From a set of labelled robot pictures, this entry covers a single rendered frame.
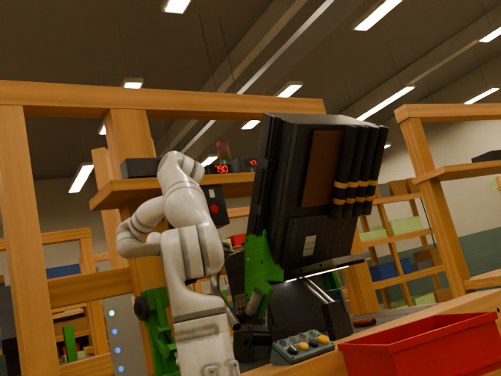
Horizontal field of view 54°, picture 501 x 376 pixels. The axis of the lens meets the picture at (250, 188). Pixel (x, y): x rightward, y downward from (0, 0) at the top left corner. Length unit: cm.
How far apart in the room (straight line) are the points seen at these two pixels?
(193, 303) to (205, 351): 8
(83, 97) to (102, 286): 67
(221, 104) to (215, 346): 144
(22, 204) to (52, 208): 1012
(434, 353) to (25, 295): 114
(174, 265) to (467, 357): 71
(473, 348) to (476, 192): 1065
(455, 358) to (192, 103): 136
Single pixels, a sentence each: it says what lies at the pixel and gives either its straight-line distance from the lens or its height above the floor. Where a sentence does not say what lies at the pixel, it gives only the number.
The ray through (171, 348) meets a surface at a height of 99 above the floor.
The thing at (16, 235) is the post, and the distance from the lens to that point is 165.
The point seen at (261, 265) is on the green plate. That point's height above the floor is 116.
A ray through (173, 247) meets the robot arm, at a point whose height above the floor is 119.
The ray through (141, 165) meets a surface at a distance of 175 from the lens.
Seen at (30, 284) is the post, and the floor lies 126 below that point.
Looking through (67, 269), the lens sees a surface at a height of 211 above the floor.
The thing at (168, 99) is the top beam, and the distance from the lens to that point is 200.
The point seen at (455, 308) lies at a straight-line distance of 174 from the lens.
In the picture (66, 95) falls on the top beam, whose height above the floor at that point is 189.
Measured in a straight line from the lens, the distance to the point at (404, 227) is 774.
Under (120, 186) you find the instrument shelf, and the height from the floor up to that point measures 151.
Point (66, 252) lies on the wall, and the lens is 1162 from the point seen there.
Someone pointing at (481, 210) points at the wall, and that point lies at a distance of 1183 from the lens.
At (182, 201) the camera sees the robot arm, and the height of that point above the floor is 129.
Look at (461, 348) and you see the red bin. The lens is 123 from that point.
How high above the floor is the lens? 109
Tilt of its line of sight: 12 degrees up
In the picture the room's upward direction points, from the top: 13 degrees counter-clockwise
